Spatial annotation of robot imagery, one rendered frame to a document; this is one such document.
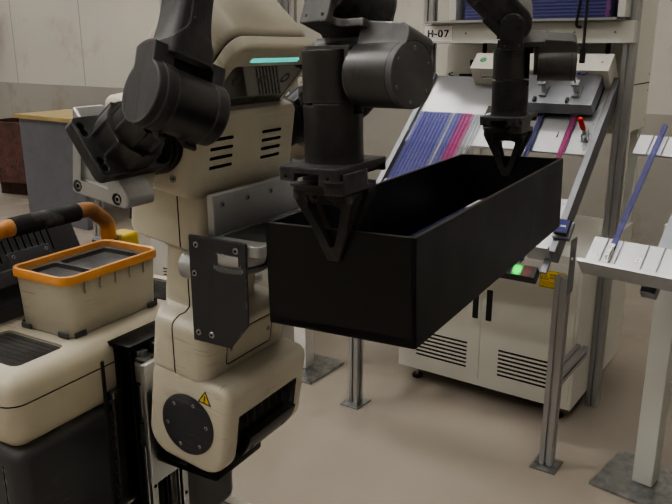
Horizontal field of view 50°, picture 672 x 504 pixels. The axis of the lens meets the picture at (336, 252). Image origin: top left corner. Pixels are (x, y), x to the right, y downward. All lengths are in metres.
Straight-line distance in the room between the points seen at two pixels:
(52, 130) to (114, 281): 4.40
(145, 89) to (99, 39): 7.00
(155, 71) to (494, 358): 2.12
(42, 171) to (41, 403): 4.73
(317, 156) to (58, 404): 0.75
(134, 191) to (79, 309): 0.42
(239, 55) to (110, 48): 6.75
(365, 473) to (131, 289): 1.22
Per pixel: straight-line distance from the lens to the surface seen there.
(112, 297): 1.39
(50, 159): 5.82
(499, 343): 2.74
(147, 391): 1.30
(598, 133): 2.49
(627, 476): 2.54
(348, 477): 2.38
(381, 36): 0.65
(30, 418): 1.27
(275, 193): 1.16
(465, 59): 2.97
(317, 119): 0.68
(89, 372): 1.32
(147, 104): 0.85
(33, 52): 8.78
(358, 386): 2.76
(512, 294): 2.66
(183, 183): 1.03
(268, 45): 1.04
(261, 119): 1.14
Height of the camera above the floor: 1.30
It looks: 16 degrees down
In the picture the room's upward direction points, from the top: straight up
